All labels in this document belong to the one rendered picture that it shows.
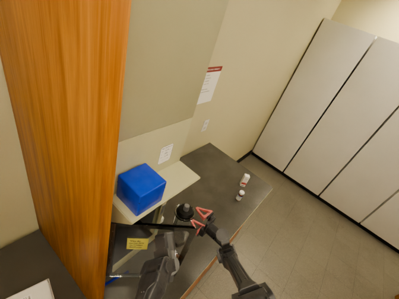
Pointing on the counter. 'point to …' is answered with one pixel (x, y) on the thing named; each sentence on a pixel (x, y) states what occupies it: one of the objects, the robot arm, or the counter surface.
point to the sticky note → (137, 243)
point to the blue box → (140, 188)
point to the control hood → (118, 211)
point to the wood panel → (69, 120)
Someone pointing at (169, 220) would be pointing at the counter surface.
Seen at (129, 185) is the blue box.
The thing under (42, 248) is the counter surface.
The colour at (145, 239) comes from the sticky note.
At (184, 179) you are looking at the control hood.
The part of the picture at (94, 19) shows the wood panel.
